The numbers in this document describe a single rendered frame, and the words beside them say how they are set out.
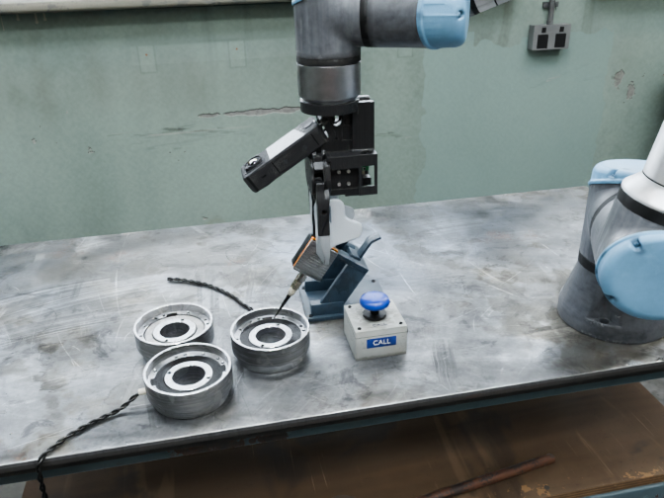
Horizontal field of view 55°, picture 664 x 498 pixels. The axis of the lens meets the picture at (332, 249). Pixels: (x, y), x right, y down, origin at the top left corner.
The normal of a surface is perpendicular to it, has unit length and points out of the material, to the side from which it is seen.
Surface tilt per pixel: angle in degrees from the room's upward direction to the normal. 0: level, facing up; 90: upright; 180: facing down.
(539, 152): 90
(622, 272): 97
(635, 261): 98
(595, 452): 0
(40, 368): 0
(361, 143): 90
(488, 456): 0
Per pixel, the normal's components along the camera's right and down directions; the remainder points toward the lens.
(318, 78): -0.33, 0.43
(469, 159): 0.20, 0.43
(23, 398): -0.03, -0.90
